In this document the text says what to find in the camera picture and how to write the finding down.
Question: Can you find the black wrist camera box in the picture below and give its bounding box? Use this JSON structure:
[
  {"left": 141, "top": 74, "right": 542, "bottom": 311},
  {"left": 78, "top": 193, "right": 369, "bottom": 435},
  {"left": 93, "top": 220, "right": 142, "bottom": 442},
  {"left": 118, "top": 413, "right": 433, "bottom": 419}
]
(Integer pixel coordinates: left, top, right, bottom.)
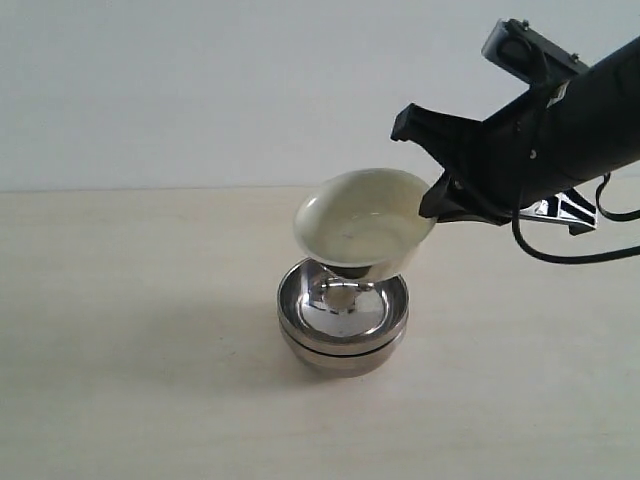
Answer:
[{"left": 481, "top": 19, "right": 589, "bottom": 87}]

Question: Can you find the cream ceramic bowl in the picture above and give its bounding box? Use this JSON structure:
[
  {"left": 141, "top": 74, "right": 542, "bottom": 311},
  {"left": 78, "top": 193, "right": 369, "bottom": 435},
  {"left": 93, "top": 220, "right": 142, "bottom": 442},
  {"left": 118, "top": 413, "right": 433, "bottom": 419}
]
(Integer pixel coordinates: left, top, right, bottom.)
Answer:
[{"left": 292, "top": 167, "right": 436, "bottom": 282}]

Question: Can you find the stainless steel bowl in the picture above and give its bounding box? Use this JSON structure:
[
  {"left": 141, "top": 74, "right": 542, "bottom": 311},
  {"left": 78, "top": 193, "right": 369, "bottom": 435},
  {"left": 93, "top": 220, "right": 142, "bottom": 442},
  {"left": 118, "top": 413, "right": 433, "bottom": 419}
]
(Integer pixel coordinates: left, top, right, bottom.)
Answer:
[
  {"left": 276, "top": 259, "right": 409, "bottom": 357},
  {"left": 279, "top": 326, "right": 407, "bottom": 379}
]

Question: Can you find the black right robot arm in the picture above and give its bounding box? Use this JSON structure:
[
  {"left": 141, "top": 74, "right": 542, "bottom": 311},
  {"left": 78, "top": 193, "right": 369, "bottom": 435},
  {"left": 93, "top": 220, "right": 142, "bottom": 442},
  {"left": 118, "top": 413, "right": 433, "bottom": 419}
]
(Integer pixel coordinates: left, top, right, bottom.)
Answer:
[{"left": 390, "top": 39, "right": 639, "bottom": 226}]

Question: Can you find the black camera cable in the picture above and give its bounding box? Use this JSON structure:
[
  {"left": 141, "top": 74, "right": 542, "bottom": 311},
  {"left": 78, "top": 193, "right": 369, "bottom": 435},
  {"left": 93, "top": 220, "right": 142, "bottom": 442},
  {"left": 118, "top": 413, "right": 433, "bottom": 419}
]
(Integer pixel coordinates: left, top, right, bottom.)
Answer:
[{"left": 509, "top": 174, "right": 640, "bottom": 264}]

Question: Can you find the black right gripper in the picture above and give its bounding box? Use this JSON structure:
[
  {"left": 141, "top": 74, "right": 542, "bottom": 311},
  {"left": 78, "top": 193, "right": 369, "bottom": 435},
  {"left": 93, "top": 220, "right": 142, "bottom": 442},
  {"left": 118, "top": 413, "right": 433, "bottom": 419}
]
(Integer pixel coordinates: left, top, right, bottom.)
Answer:
[{"left": 389, "top": 84, "right": 581, "bottom": 227}]

